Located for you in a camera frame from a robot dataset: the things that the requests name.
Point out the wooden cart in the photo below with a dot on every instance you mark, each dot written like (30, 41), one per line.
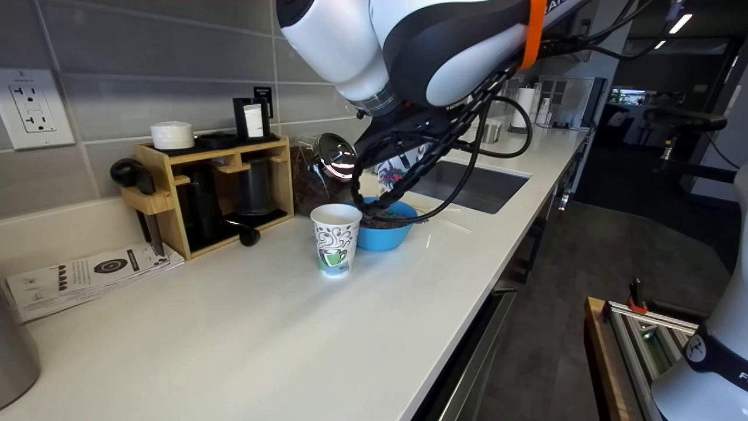
(605, 366)

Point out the black coffee scoop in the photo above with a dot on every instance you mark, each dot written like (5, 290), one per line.
(248, 235)

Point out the glass coffee carafe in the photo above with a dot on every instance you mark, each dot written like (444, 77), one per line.
(257, 195)

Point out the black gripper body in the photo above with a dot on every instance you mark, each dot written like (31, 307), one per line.
(405, 125)

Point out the black wall plate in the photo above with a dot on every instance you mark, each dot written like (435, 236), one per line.
(264, 91)

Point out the wooden coffee organizer shelf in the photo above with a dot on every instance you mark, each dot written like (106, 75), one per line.
(174, 235)

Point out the colourful beads in bowl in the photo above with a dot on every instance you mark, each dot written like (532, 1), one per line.
(390, 224)

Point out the stainless steel canister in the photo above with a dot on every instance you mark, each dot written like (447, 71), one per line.
(16, 358)

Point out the small white round container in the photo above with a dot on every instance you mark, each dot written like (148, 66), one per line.
(172, 137)

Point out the printed paper cup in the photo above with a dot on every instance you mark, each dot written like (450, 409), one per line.
(338, 248)

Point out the stainless dishwasher front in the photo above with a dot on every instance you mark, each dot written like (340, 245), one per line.
(468, 374)

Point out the black coffee press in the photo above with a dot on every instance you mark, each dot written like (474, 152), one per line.
(199, 211)

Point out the black camera stand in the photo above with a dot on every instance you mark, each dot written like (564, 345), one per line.
(685, 118)

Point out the small glass jars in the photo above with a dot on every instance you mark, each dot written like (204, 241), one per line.
(491, 131)

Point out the black portafilter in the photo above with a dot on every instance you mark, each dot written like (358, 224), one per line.
(129, 173)

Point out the stainless steel sink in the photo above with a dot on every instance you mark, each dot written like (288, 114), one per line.
(491, 190)

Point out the black framed card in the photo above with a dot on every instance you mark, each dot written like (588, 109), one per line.
(252, 119)

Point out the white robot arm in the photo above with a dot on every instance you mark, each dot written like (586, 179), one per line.
(342, 38)

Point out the black flat disc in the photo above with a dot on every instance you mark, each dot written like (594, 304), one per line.
(219, 140)

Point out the white paper towel roll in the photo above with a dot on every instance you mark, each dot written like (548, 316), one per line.
(526, 107)

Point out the blue plastic bowl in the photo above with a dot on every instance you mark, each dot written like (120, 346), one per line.
(386, 240)

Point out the white printed leaflet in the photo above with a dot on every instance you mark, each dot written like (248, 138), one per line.
(77, 281)

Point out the white wall outlet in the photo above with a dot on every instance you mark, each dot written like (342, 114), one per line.
(47, 118)

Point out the red black clamp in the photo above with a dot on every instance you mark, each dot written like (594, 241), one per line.
(638, 296)

